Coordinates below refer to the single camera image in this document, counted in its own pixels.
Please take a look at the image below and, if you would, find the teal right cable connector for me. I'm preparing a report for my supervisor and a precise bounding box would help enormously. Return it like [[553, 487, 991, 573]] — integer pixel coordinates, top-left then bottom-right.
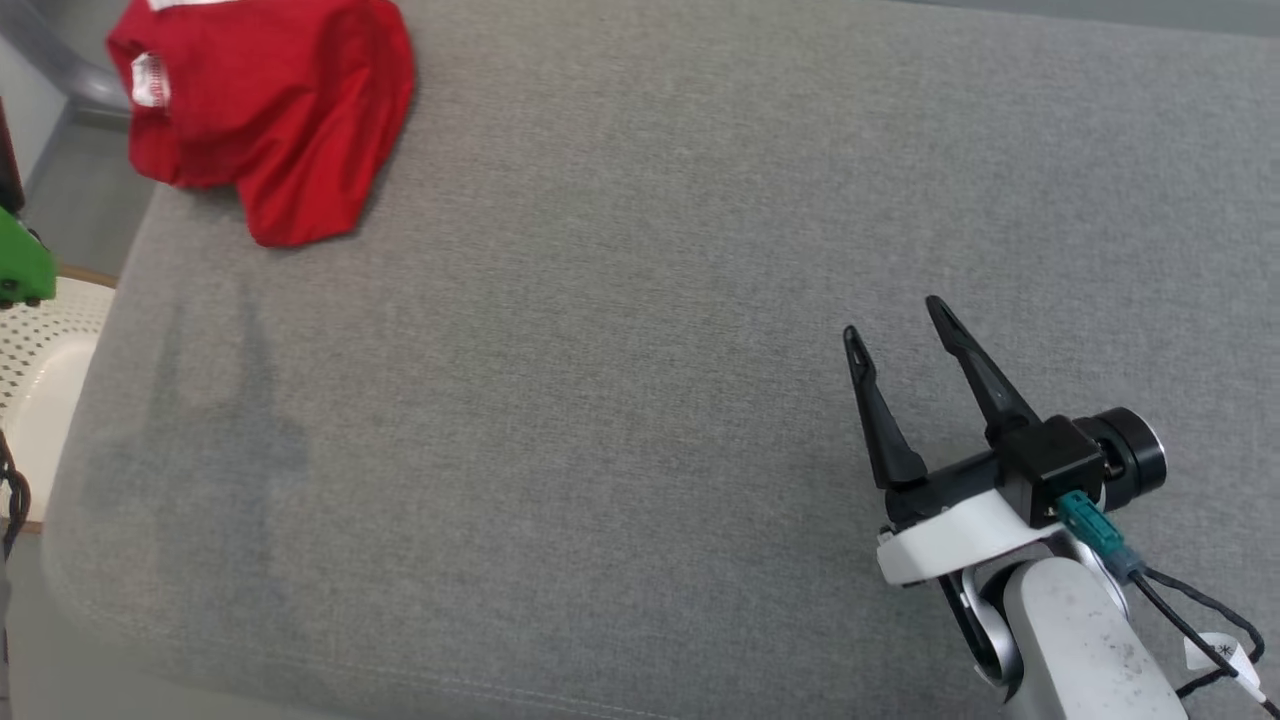
[[1055, 490, 1143, 583]]

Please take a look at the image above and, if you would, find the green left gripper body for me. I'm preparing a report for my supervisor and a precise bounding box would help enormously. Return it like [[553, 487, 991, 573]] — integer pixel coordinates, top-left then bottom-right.
[[0, 205, 58, 309]]

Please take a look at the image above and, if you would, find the red shirt with white sleeves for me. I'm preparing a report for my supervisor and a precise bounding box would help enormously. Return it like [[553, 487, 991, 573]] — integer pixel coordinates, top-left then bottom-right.
[[105, 0, 416, 248]]

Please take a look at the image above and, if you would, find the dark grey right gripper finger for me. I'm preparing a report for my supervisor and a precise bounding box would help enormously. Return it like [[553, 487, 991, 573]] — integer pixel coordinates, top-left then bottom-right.
[[843, 326, 928, 491], [925, 295, 1041, 446]]

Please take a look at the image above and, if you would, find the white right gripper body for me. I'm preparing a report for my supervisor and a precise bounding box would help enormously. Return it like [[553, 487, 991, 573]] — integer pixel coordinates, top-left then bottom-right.
[[877, 407, 1168, 586]]

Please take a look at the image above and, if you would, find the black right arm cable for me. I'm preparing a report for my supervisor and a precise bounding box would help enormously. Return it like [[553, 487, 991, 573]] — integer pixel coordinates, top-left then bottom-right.
[[1130, 565, 1280, 720]]

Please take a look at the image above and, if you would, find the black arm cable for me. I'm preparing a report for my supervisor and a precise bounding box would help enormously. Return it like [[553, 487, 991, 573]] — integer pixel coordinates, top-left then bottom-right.
[[1130, 565, 1280, 720], [0, 430, 33, 601]]

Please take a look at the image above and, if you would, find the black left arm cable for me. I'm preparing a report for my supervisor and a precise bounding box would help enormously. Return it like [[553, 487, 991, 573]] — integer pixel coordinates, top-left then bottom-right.
[[0, 430, 33, 601]]

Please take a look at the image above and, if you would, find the white cable tag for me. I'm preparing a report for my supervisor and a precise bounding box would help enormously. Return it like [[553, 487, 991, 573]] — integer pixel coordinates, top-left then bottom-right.
[[1183, 632, 1263, 681]]

